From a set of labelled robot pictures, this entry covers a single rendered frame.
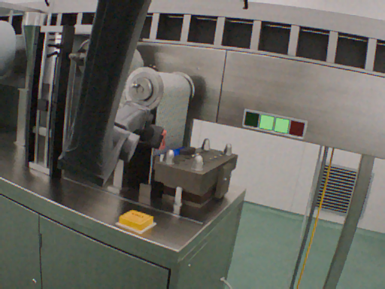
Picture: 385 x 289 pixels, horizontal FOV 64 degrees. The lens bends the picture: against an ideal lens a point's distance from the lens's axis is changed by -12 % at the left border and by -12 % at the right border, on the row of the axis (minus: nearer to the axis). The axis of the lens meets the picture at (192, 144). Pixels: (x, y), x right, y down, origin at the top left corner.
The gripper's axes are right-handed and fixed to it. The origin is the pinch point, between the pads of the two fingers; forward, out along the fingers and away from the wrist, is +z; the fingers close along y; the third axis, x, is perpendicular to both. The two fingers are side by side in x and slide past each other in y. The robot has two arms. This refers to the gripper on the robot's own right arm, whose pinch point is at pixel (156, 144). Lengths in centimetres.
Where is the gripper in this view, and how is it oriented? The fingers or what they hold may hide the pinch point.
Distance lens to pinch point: 116.9
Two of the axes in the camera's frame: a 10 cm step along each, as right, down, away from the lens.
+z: 2.6, 3.8, 8.9
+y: 9.1, 2.1, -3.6
